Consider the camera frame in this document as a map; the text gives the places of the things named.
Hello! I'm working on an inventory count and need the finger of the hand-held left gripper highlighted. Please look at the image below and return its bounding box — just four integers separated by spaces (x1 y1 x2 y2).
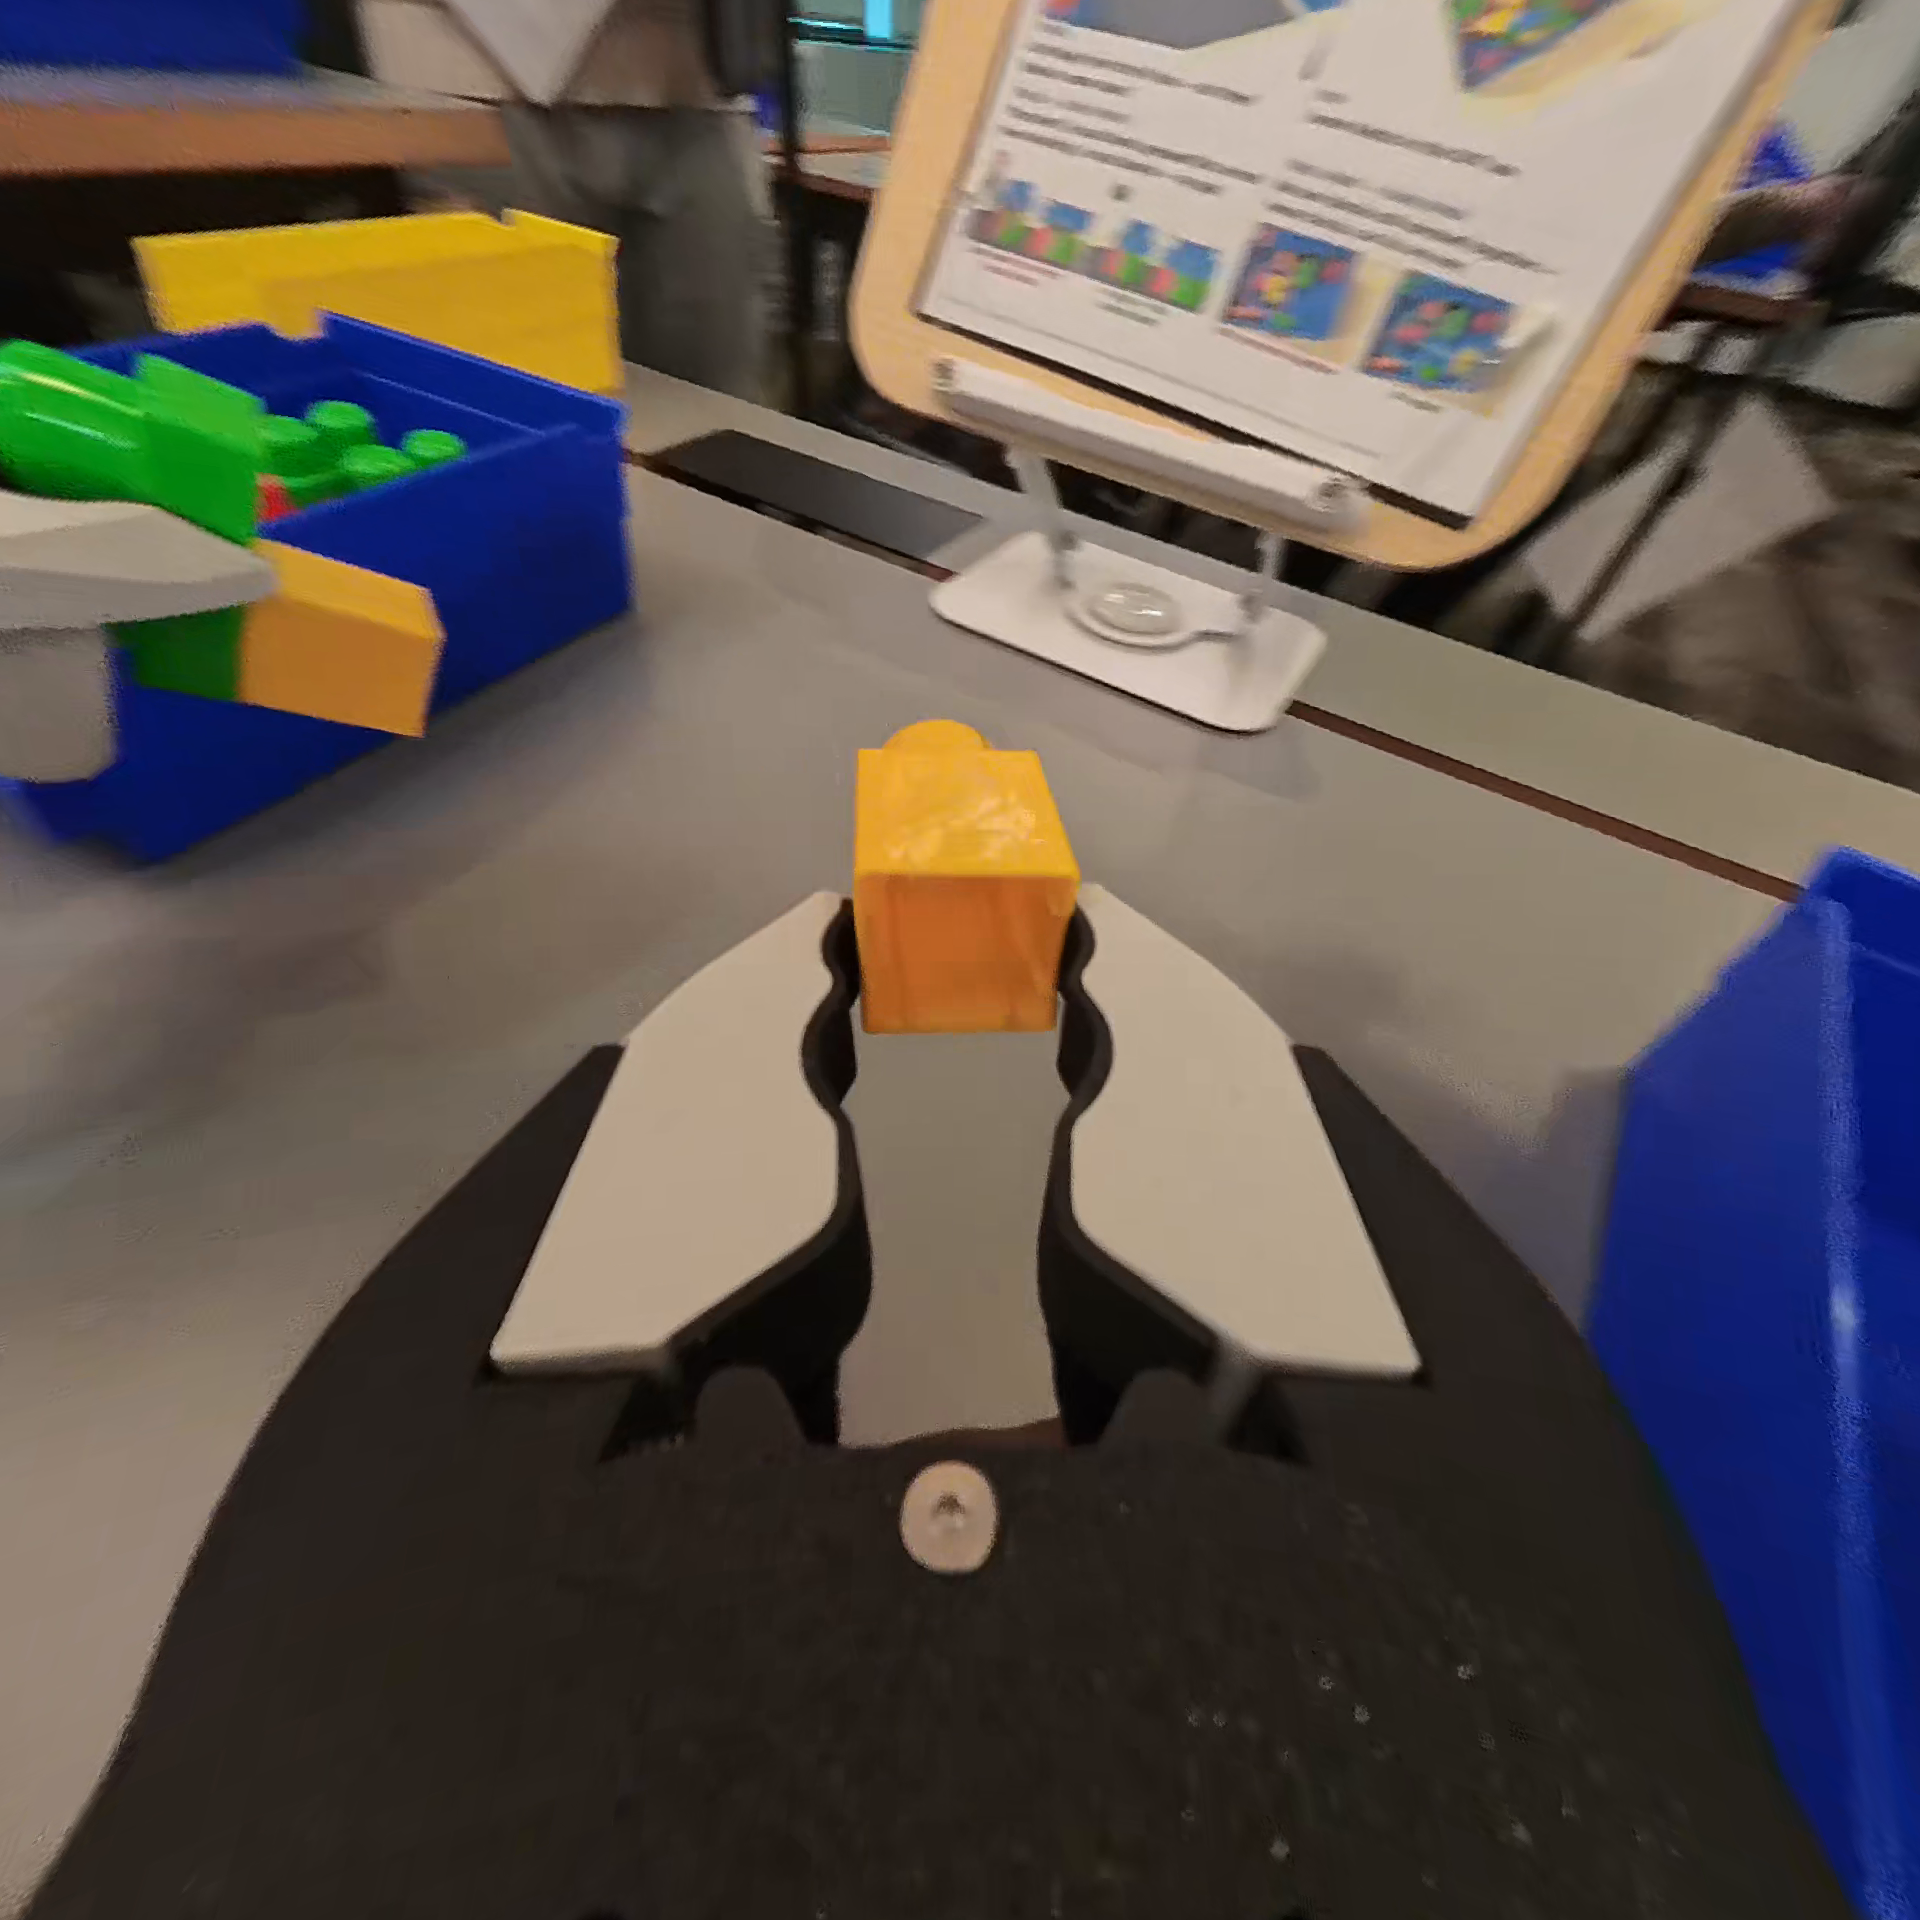
0 486 279 789

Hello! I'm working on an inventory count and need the black flat panel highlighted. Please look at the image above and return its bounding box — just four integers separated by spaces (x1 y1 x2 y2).
646 430 1008 573

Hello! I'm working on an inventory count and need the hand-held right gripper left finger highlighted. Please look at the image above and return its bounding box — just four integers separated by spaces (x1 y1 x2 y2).
492 893 872 1381

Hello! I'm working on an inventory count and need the wooden side table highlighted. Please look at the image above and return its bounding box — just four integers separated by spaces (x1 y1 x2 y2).
0 76 512 176

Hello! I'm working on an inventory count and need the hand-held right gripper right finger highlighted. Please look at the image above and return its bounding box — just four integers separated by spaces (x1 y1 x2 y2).
1038 884 1425 1388

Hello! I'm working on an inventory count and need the wooden display board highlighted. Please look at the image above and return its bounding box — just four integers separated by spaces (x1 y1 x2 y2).
850 0 1839 573

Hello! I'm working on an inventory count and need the printed instruction sheet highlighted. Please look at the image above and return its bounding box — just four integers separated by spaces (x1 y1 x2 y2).
916 0 1770 516

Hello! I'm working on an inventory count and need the blue plastic bin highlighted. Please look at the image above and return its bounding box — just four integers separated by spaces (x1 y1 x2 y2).
0 0 317 76
1585 847 1920 1920
0 315 637 865

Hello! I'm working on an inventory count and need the white angled panel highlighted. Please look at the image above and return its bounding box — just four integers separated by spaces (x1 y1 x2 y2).
1515 391 1849 647

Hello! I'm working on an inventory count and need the yellow plastic bin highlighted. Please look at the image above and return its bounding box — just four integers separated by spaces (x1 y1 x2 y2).
133 205 623 396

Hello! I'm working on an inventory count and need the green two-stud toy block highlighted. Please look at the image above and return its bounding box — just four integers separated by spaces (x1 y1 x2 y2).
0 336 271 700

